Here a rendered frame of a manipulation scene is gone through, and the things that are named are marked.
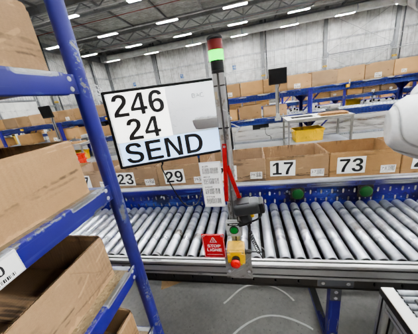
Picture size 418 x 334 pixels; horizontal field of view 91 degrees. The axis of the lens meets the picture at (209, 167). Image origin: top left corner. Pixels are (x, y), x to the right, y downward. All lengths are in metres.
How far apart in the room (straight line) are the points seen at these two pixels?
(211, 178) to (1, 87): 0.64
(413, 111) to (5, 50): 0.73
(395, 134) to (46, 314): 0.75
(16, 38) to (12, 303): 0.48
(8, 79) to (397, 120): 0.70
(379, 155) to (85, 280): 1.54
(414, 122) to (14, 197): 0.73
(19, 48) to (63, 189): 0.21
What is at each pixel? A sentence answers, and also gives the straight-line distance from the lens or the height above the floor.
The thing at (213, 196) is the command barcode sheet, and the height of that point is 1.10.
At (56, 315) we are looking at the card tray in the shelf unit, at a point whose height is 1.19.
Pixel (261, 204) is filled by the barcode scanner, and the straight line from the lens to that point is 0.79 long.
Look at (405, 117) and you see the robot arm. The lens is 0.64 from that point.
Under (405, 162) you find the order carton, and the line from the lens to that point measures 1.69.
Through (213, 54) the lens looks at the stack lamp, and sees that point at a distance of 0.75.
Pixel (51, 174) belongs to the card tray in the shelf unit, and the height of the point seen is 1.40.
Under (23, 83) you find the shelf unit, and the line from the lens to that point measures 0.37.
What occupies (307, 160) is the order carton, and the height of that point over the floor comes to 1.01.
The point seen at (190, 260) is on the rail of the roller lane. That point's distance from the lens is 1.10.
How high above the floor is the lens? 1.48
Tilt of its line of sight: 19 degrees down
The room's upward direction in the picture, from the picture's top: 8 degrees counter-clockwise
